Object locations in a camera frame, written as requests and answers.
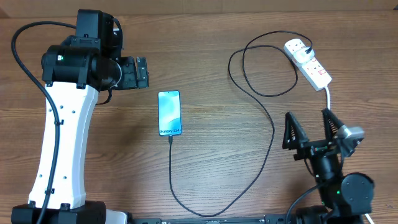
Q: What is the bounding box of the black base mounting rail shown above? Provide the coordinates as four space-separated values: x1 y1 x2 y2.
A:
127 214 285 224

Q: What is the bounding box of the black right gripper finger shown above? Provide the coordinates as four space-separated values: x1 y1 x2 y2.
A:
282 112 309 149
322 108 344 140

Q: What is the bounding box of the black USB charging cable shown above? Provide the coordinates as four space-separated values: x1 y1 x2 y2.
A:
168 30 313 218

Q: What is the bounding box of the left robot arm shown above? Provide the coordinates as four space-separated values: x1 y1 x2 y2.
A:
11 9 149 223

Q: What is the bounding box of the blue Galaxy smartphone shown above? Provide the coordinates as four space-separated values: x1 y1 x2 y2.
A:
158 90 182 136

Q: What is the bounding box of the white power strip cord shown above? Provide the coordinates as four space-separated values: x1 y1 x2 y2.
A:
324 86 376 224

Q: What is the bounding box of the white charger plug adapter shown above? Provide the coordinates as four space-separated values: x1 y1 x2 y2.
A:
294 47 315 64

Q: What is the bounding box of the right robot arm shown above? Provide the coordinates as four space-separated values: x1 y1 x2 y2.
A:
282 108 375 223

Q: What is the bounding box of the white power strip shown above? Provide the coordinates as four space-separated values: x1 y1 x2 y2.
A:
284 39 332 91

